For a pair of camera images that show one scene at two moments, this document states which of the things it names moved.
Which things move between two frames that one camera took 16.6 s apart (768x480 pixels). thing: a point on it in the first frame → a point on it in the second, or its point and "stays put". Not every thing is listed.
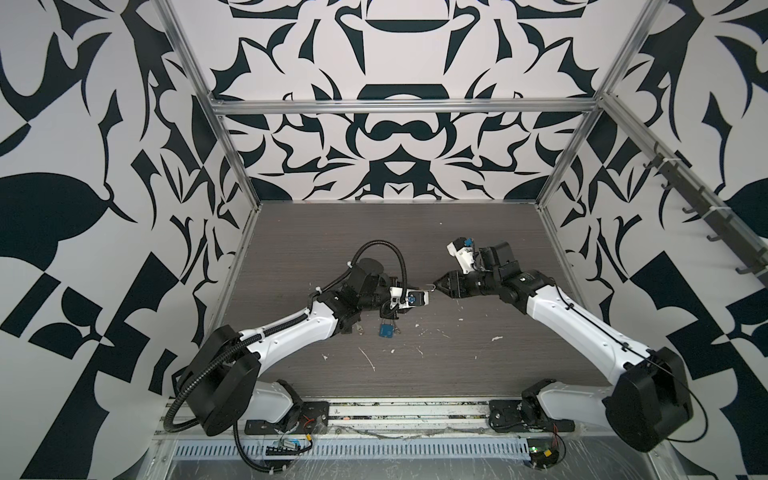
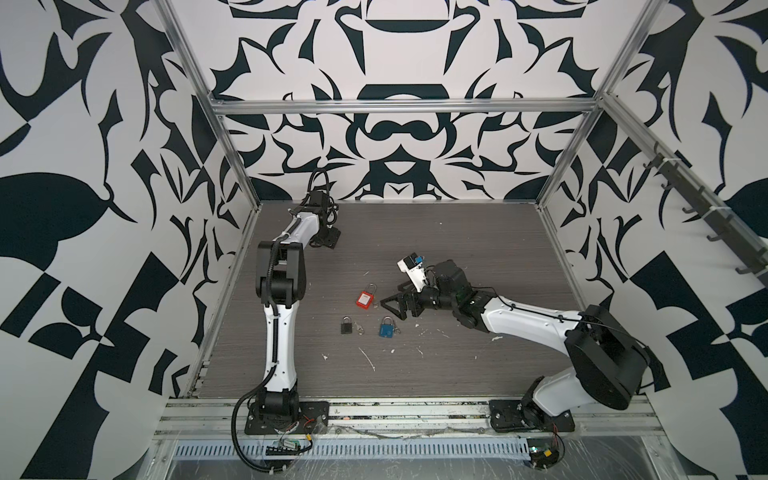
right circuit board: [543, 453] stays put
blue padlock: [386, 330] stays put
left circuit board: [289, 447] stays put
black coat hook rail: [740, 243] stays put
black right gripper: [455, 284] → [403, 299]
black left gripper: [389, 314] → [332, 240]
